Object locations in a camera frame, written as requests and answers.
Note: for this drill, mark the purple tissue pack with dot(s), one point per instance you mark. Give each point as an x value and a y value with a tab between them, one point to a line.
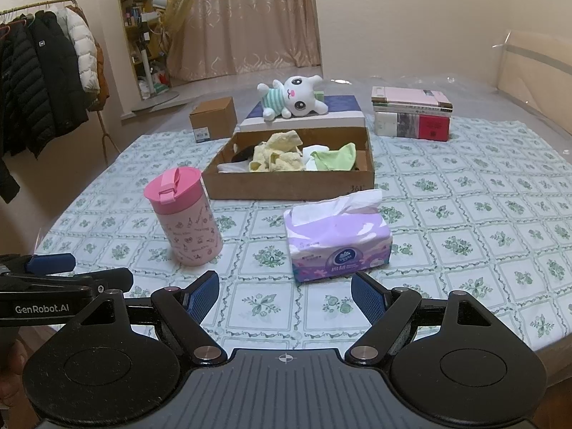
339	241

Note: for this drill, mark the blue and white box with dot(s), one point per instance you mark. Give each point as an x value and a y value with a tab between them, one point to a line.
344	107

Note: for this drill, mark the brown jacket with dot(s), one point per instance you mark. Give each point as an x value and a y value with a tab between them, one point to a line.
102	80

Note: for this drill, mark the person's left hand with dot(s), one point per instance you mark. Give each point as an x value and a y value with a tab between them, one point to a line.
11	366

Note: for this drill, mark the white bunny plush toy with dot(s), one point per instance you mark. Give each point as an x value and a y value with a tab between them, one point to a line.
299	96

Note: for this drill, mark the small cardboard box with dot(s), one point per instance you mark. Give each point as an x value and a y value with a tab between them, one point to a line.
214	116

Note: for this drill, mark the plastic wrapped wooden headboard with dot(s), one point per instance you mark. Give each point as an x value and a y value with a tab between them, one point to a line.
540	71

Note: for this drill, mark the bookshelf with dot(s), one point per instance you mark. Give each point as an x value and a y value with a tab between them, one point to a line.
132	9

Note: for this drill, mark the dark grey cloth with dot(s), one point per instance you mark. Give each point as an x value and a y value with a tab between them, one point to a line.
241	154

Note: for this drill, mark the plastic covered standing fan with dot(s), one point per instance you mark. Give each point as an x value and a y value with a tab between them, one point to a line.
178	4

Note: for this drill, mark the white cloth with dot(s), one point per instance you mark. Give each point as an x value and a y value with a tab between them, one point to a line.
313	148

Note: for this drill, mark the yellow towel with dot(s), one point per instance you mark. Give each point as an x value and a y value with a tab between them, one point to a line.
277	156

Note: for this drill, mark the plastic covered mattress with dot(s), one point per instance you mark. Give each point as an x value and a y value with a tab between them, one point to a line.
482	107

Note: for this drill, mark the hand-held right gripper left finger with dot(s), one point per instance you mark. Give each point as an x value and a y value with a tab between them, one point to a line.
203	295

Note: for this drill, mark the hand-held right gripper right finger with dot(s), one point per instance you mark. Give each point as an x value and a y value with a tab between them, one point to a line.
368	295

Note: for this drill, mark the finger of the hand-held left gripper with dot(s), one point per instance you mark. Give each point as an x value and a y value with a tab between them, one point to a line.
111	279
51	263

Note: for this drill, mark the pink tumbler cup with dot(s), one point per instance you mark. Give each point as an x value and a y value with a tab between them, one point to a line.
187	228

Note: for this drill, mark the light green cloth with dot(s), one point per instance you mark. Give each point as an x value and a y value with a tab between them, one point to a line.
335	158

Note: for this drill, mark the frosted plastic pouch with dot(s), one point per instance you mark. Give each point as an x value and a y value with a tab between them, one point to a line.
232	167

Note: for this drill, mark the cardboard tray box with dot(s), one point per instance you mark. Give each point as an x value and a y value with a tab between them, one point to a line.
286	185

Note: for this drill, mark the beige curtain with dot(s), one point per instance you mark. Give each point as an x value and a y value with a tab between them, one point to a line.
250	18

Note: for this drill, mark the white puffer jacket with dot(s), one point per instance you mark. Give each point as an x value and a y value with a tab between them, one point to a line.
85	53

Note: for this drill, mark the gold clothes rack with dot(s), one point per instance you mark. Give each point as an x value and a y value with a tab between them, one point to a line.
105	134

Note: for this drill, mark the black puffer jacket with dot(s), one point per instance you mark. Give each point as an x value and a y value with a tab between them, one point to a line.
53	85
13	120

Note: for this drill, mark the stack of books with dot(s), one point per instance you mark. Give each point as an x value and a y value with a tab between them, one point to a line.
415	125

